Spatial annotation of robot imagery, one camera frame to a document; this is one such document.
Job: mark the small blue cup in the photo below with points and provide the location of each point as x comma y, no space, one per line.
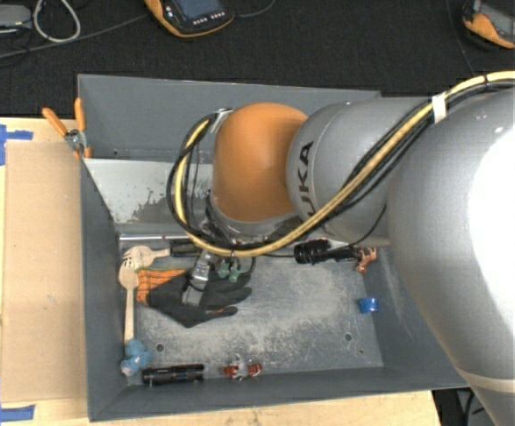
368,305

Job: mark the pale blue toy animal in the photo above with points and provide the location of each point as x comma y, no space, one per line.
135,357

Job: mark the black and orange glove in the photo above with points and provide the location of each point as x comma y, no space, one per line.
182,302

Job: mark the orange toy animal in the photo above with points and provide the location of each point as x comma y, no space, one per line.
366,257

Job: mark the red and white small toy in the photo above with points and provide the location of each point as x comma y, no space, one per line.
241,369

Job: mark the cream slotted spoon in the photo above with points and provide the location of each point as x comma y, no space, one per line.
129,282

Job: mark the short black battery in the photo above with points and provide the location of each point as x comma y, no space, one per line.
183,248

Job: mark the grey metal bin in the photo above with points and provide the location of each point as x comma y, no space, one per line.
284,326

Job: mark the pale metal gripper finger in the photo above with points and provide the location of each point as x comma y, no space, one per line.
195,284

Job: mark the brown cardboard board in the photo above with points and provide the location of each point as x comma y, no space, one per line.
40,273

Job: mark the long black battery pack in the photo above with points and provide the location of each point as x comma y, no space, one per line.
173,374

